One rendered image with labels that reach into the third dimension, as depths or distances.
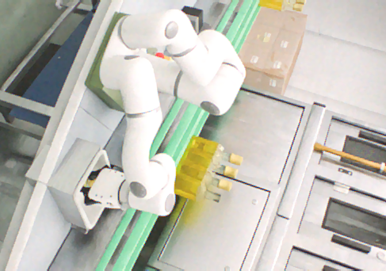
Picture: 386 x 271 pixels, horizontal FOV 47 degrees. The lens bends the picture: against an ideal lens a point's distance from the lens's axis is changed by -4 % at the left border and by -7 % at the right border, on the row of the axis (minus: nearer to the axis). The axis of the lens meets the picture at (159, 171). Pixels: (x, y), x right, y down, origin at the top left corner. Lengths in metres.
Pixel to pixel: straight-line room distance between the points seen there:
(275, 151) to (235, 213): 0.34
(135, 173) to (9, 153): 1.02
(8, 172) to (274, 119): 1.14
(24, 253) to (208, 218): 0.70
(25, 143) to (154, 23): 1.10
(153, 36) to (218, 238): 0.83
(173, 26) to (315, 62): 5.61
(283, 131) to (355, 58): 4.97
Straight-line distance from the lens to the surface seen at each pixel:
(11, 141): 2.06
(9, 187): 1.92
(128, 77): 1.05
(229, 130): 1.94
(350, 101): 6.27
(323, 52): 6.81
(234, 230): 1.67
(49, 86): 1.79
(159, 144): 1.54
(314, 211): 1.80
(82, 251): 1.47
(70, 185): 1.26
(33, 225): 1.30
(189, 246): 1.64
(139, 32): 1.09
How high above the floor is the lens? 1.35
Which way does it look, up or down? 16 degrees down
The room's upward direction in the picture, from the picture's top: 109 degrees clockwise
